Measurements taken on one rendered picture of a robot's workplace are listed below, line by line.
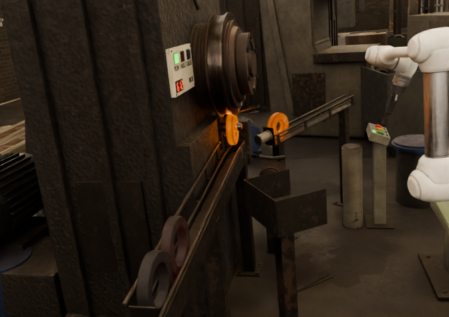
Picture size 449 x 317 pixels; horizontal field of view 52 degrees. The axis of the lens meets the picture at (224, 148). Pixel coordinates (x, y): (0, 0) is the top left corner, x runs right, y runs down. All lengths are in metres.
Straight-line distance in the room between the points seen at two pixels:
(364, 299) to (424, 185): 0.61
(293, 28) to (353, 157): 2.28
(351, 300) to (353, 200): 0.77
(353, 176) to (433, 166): 0.77
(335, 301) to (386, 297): 0.24
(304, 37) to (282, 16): 0.31
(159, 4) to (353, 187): 1.69
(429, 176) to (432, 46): 0.55
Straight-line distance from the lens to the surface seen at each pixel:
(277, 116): 2.62
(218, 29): 2.03
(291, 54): 4.87
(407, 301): 2.40
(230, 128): 2.16
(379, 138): 2.79
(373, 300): 2.38
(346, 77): 4.75
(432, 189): 2.22
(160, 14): 1.76
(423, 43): 2.12
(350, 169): 2.86
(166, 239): 1.39
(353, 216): 2.98
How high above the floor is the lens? 1.35
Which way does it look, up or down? 16 degrees down
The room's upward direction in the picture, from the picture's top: 5 degrees counter-clockwise
